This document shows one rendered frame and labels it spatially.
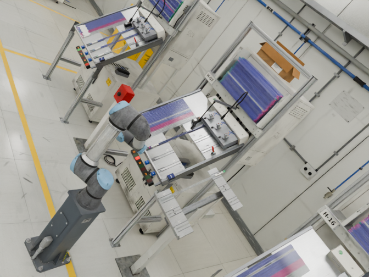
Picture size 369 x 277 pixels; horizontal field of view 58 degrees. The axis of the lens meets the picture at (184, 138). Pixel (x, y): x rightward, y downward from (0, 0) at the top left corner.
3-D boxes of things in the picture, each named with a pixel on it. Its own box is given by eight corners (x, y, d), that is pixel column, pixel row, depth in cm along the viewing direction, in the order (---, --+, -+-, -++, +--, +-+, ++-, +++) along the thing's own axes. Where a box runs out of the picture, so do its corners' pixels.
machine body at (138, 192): (139, 237, 288) (182, 192, 264) (111, 176, 326) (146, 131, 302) (187, 232, 337) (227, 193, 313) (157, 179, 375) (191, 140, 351)
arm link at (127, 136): (127, 143, 215) (138, 132, 220) (113, 132, 215) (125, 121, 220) (124, 148, 222) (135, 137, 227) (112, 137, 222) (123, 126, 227)
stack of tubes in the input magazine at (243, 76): (254, 122, 247) (280, 95, 237) (218, 81, 274) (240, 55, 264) (262, 125, 257) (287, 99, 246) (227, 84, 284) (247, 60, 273)
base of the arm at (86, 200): (83, 212, 193) (91, 201, 189) (71, 192, 199) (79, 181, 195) (102, 208, 205) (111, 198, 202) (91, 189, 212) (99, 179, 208)
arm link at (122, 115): (83, 187, 192) (138, 116, 176) (63, 170, 192) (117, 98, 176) (92, 179, 203) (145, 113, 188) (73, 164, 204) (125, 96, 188)
